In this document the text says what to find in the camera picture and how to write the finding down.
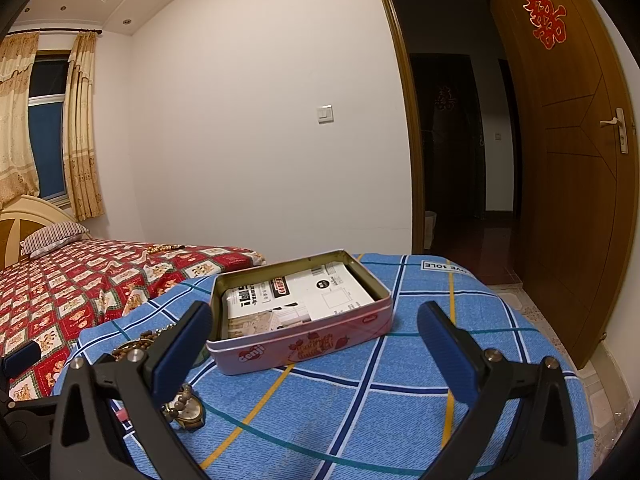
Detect cream wooden headboard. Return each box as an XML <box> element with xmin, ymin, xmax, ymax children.
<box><xmin>0</xmin><ymin>195</ymin><xmax>73</xmax><ymax>269</ymax></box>

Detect brown wooden door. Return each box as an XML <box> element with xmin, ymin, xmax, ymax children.
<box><xmin>490</xmin><ymin>0</ymin><xmax>638</xmax><ymax>366</ymax></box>

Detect beige patterned curtain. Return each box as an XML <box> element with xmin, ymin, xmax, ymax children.
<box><xmin>0</xmin><ymin>32</ymin><xmax>39</xmax><ymax>208</ymax></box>
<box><xmin>62</xmin><ymin>32</ymin><xmax>104</xmax><ymax>221</ymax></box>

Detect beige patterned left curtain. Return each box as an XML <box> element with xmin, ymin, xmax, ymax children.
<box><xmin>0</xmin><ymin>32</ymin><xmax>39</xmax><ymax>208</ymax></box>

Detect pink metal tin box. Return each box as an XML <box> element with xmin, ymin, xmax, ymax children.
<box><xmin>206</xmin><ymin>249</ymin><xmax>393</xmax><ymax>376</ymax></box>

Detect striped pillow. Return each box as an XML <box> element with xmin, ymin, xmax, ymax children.
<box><xmin>21</xmin><ymin>221</ymin><xmax>89</xmax><ymax>256</ymax></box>

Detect gold beads on bed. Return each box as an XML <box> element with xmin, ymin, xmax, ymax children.
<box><xmin>145</xmin><ymin>244</ymin><xmax>184</xmax><ymax>255</ymax></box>

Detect beige patterned right curtain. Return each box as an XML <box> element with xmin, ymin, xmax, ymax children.
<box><xmin>62</xmin><ymin>32</ymin><xmax>104</xmax><ymax>221</ymax></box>

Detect metal door handle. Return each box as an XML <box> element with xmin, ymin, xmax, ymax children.
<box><xmin>599</xmin><ymin>107</ymin><xmax>629</xmax><ymax>155</ymax></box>

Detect white paper booklet in tin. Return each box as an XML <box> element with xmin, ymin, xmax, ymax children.
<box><xmin>222</xmin><ymin>262</ymin><xmax>373</xmax><ymax>338</ymax></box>

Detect red double happiness decoration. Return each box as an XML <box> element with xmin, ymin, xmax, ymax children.
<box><xmin>523</xmin><ymin>0</ymin><xmax>567</xmax><ymax>50</ymax></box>

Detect brown door frame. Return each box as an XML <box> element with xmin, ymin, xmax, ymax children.
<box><xmin>370</xmin><ymin>0</ymin><xmax>494</xmax><ymax>256</ymax></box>

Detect black curtain rod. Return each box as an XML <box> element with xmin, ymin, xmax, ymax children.
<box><xmin>6</xmin><ymin>27</ymin><xmax>103</xmax><ymax>36</ymax></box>

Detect window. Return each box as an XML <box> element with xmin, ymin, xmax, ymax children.
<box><xmin>28</xmin><ymin>51</ymin><xmax>70</xmax><ymax>208</ymax></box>

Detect white wall light switch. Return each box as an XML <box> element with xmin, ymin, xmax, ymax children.
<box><xmin>317</xmin><ymin>105</ymin><xmax>334</xmax><ymax>124</ymax></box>

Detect blue plaid cloth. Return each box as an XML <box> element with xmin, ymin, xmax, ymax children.
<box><xmin>52</xmin><ymin>252</ymin><xmax>597</xmax><ymax>480</ymax></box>

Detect brass pocket watch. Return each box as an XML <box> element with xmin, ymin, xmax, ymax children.
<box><xmin>162</xmin><ymin>384</ymin><xmax>205</xmax><ymax>431</ymax></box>

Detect red bear patterned bedspread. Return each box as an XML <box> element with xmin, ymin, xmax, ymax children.
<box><xmin>1</xmin><ymin>238</ymin><xmax>265</xmax><ymax>401</ymax></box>

